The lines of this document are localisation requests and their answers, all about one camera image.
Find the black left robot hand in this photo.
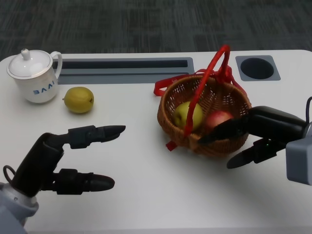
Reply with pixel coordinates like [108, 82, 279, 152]
[11, 125, 127, 197]

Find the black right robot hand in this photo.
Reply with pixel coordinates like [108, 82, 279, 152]
[197, 106, 307, 170]

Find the red apple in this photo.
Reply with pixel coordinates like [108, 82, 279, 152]
[203, 110, 234, 132]

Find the wicker basket with red handle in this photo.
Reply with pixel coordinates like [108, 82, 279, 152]
[153, 44, 253, 156]

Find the green apple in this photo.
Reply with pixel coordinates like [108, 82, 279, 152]
[173, 101, 203, 128]

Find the white ceramic mug blue print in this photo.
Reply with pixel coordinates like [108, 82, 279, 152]
[13, 51, 63, 104]

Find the yellow-green pear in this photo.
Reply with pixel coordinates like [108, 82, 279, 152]
[62, 87, 95, 114]

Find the white mug lid with knob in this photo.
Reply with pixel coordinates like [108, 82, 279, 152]
[6, 48, 53, 80]

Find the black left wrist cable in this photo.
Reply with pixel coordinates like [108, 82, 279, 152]
[2, 165, 16, 183]

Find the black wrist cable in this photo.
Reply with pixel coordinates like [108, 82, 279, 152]
[2, 165, 16, 183]
[306, 97, 312, 124]

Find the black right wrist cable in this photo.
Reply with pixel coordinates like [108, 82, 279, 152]
[306, 97, 312, 124]

